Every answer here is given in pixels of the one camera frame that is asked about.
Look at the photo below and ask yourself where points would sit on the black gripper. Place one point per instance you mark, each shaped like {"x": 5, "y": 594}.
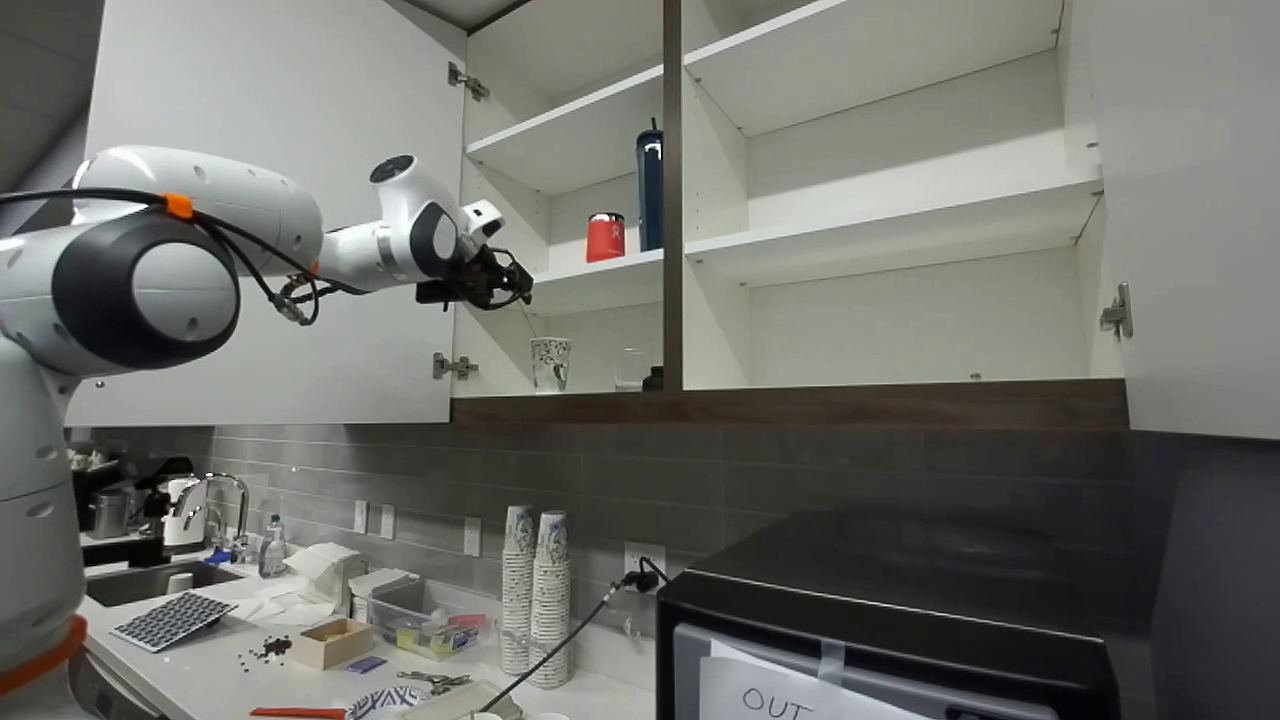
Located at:
{"x": 464, "y": 281}

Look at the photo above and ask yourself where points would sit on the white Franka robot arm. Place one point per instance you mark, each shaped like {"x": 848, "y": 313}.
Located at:
{"x": 146, "y": 287}

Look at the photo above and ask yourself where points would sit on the red cup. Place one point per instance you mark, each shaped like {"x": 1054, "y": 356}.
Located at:
{"x": 606, "y": 238}

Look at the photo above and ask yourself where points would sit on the orange flat stick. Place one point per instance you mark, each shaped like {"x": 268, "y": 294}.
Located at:
{"x": 299, "y": 714}

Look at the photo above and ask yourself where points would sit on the metal door hinge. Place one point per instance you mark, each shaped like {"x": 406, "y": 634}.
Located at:
{"x": 1117, "y": 313}
{"x": 453, "y": 364}
{"x": 464, "y": 80}

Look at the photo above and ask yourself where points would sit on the dark blue tumbler bottle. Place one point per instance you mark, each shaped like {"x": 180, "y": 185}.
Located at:
{"x": 649, "y": 185}

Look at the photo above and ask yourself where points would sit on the small black object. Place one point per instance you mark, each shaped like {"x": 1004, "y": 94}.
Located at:
{"x": 653, "y": 382}

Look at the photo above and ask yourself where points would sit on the stack of paper cups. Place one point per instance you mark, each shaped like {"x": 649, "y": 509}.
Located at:
{"x": 518, "y": 584}
{"x": 553, "y": 603}

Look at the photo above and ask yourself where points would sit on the white cabinet door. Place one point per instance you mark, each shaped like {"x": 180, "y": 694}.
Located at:
{"x": 1185, "y": 200}
{"x": 266, "y": 80}

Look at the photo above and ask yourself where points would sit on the white napkin pile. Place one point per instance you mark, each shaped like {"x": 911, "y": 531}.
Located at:
{"x": 326, "y": 565}

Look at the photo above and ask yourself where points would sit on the clear plastic packet container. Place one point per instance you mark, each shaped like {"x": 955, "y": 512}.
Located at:
{"x": 424, "y": 622}

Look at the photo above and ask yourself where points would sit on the small clear bottle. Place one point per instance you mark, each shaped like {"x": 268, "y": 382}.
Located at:
{"x": 275, "y": 549}

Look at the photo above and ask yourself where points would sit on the silver kettle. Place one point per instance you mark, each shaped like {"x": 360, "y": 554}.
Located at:
{"x": 200, "y": 509}

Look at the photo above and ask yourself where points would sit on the small cardboard box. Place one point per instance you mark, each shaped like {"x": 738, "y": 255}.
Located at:
{"x": 331, "y": 645}

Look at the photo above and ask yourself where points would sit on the metal spoon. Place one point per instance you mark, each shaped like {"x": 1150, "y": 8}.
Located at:
{"x": 435, "y": 683}

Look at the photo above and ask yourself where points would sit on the black binder clips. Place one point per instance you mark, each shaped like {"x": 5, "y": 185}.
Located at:
{"x": 268, "y": 651}

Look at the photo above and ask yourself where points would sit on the black coffee machine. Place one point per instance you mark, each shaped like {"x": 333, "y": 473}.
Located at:
{"x": 114, "y": 512}

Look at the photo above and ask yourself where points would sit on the grey patterned flat pad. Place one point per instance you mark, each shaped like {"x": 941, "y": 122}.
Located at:
{"x": 172, "y": 622}

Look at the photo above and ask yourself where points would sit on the white paper sign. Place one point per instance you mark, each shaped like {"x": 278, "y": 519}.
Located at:
{"x": 801, "y": 694}

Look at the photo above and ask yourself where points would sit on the microwave oven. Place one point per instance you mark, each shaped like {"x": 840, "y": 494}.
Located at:
{"x": 935, "y": 572}

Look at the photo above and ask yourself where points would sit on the white wall cabinet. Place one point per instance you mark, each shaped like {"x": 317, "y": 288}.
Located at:
{"x": 907, "y": 200}

